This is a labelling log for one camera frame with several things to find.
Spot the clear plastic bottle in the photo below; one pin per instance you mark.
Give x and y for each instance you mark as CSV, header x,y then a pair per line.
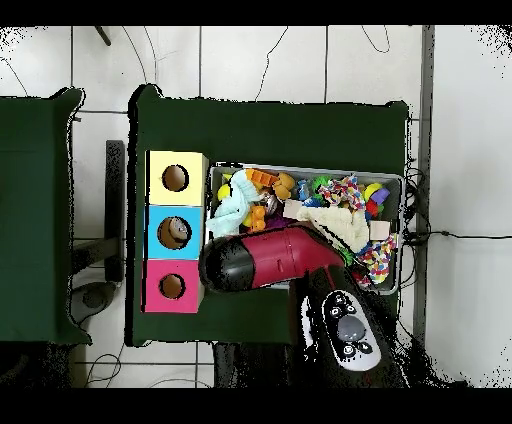
x,y
179,228
303,190

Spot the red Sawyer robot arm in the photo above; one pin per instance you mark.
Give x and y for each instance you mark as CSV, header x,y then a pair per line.
x,y
280,256

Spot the wooden box with three holes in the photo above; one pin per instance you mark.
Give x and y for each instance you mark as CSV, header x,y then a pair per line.
x,y
176,196

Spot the shallow metal mesh bin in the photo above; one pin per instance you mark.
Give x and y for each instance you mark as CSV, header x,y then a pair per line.
x,y
394,200

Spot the long orange toy brick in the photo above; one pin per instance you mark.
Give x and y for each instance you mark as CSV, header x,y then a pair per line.
x,y
258,218

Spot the purple spiky ball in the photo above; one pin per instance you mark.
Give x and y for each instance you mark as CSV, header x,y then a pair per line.
x,y
276,222

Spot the mint green cloth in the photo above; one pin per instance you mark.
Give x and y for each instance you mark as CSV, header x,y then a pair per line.
x,y
232,212

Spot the wide orange toy brick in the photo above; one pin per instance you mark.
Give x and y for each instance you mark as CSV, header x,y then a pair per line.
x,y
262,178

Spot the yellow ball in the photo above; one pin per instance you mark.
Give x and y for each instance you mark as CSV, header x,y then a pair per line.
x,y
223,192

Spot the cream muslin cloth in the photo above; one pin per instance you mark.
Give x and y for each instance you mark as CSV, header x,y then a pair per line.
x,y
340,226

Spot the colourful spotted cloth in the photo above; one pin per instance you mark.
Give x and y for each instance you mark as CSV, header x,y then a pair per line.
x,y
378,258
340,191

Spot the grey metal bar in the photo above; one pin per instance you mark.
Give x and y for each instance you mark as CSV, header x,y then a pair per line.
x,y
426,120

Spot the dark green side table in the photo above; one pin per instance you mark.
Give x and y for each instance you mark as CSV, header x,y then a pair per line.
x,y
32,200

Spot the black rod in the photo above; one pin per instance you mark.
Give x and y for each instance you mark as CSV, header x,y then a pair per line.
x,y
103,36

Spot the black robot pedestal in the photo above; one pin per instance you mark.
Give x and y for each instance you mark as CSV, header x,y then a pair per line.
x,y
248,368

